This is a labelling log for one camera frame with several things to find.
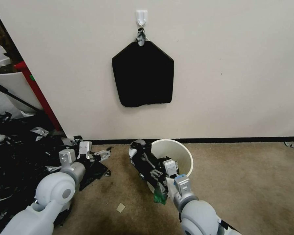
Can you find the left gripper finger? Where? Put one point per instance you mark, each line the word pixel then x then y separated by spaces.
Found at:
pixel 103 158
pixel 103 152

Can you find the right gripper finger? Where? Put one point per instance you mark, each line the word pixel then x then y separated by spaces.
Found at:
pixel 148 160
pixel 156 173

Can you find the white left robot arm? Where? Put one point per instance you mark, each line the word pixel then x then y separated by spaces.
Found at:
pixel 56 186

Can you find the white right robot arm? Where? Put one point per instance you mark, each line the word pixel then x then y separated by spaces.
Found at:
pixel 198 215

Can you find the white round trash bin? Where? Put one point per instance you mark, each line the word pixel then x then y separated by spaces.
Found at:
pixel 178 154

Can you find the pile of black trash bags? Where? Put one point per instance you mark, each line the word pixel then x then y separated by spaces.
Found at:
pixel 17 149

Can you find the black hanging bag stack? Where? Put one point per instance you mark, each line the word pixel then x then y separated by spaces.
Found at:
pixel 143 76

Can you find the small beige paper scrap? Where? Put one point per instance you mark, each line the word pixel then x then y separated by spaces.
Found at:
pixel 120 207

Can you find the black baseboard strip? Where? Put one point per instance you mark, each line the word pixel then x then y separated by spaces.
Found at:
pixel 223 140

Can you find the red metal bar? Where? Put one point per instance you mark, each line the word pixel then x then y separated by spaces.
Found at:
pixel 38 93

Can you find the black tripod leg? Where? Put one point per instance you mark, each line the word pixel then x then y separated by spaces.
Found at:
pixel 12 95

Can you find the white plant pot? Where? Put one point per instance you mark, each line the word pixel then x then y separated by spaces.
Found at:
pixel 9 80

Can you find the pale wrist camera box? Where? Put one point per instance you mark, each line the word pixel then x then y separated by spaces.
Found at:
pixel 171 167
pixel 85 147

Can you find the white wall hook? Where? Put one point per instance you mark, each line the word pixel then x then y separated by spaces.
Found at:
pixel 141 17

